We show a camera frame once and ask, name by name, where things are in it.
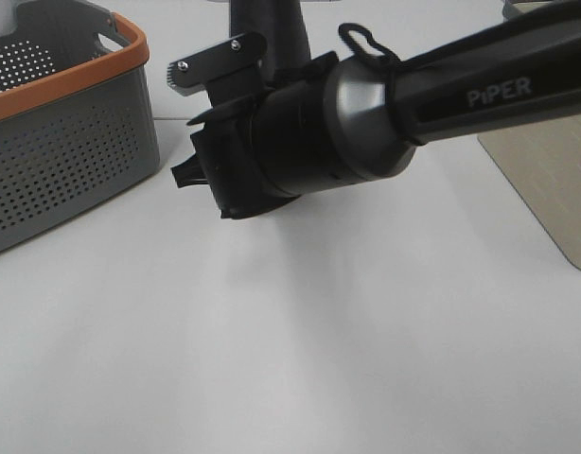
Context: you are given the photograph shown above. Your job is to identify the dark grey towel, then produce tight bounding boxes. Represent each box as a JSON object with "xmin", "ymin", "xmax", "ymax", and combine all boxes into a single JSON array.
[{"xmin": 229, "ymin": 0, "xmax": 311, "ymax": 87}]

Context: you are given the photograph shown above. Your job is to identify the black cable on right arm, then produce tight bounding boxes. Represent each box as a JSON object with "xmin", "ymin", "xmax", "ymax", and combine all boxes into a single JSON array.
[{"xmin": 337, "ymin": 21, "xmax": 403, "ymax": 79}]

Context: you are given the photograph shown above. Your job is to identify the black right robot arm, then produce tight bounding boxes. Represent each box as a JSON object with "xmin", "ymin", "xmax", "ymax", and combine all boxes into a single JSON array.
[{"xmin": 167, "ymin": 1, "xmax": 581, "ymax": 219}]

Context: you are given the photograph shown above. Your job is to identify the grey perforated basket orange rim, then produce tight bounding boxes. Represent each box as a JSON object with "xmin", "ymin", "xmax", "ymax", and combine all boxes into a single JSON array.
[{"xmin": 0, "ymin": 1, "xmax": 159, "ymax": 253}]

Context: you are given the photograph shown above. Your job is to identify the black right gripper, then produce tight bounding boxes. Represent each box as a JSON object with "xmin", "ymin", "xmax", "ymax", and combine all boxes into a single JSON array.
[{"xmin": 167, "ymin": 32, "xmax": 341, "ymax": 219}]

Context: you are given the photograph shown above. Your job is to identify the beige bin grey rim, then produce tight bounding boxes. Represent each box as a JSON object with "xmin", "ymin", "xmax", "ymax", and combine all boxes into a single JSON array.
[{"xmin": 478, "ymin": 114, "xmax": 581, "ymax": 270}]

